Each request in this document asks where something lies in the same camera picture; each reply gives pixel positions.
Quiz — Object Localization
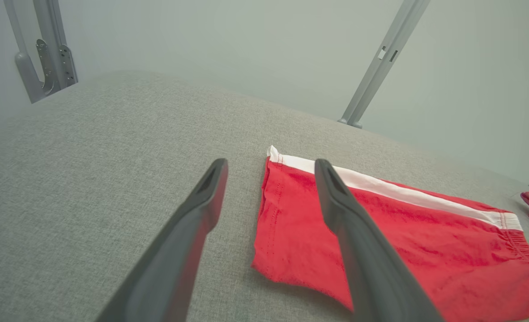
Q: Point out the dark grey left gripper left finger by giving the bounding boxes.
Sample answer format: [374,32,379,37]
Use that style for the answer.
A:
[95,158,229,322]

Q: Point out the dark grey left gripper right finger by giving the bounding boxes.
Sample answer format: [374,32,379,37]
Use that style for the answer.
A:
[314,159,444,322]

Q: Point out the red white shorts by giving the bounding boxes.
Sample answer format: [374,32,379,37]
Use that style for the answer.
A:
[251,145,529,322]

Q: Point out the grey wheeled partition stand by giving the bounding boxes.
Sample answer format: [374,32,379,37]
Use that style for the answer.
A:
[4,0,78,104]

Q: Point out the grey slotted partition post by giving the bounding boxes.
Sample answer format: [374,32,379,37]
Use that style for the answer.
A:
[338,0,431,129]

